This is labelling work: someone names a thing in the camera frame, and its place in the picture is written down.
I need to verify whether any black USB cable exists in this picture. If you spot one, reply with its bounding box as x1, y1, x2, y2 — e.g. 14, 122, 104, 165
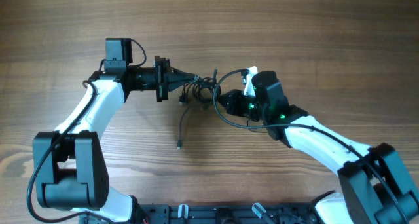
176, 66, 219, 151

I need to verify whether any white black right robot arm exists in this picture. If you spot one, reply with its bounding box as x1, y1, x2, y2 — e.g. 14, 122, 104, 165
213, 67, 418, 223

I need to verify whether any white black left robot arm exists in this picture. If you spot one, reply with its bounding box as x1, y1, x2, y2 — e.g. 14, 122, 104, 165
26, 38, 199, 223

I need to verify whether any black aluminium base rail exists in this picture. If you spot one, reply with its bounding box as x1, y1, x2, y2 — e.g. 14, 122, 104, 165
78, 202, 321, 224

